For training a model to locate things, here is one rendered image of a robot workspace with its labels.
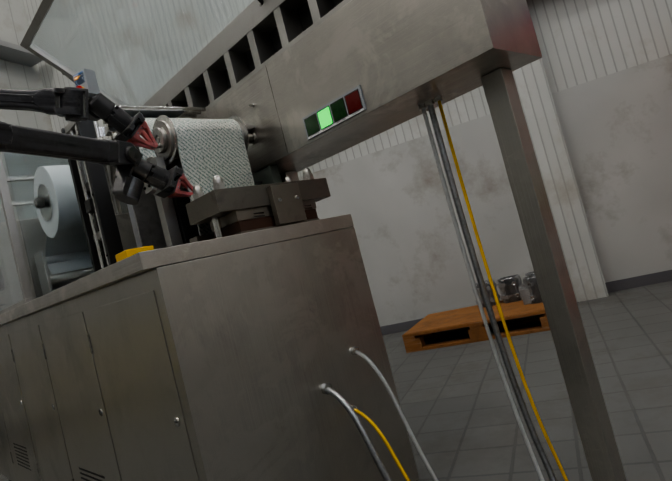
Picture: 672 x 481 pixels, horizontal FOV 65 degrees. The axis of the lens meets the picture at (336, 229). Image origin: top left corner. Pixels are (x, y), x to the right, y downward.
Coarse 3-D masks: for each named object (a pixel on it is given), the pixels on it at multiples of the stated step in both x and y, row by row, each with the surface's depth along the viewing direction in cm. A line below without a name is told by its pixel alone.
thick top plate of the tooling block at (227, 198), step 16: (224, 192) 136; (240, 192) 139; (256, 192) 143; (304, 192) 154; (320, 192) 159; (192, 208) 143; (208, 208) 137; (224, 208) 135; (240, 208) 138; (192, 224) 144
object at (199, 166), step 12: (180, 156) 152; (192, 156) 154; (204, 156) 157; (216, 156) 160; (228, 156) 163; (240, 156) 166; (192, 168) 154; (204, 168) 156; (216, 168) 159; (228, 168) 162; (240, 168) 165; (192, 180) 153; (204, 180) 155; (228, 180) 161; (240, 180) 164; (252, 180) 167; (204, 192) 155
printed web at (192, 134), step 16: (176, 128) 153; (192, 128) 157; (208, 128) 160; (224, 128) 164; (240, 128) 168; (192, 144) 155; (208, 144) 159; (224, 144) 163; (240, 144) 167; (176, 160) 164; (144, 192) 183; (144, 208) 181; (144, 224) 180; (160, 224) 184; (144, 240) 179; (160, 240) 183
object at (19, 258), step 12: (0, 156) 212; (0, 168) 212; (0, 180) 211; (0, 192) 211; (12, 204) 315; (12, 216) 211; (12, 228) 210; (12, 240) 209; (24, 264) 210; (24, 276) 209; (24, 288) 208; (24, 300) 209; (0, 312) 242
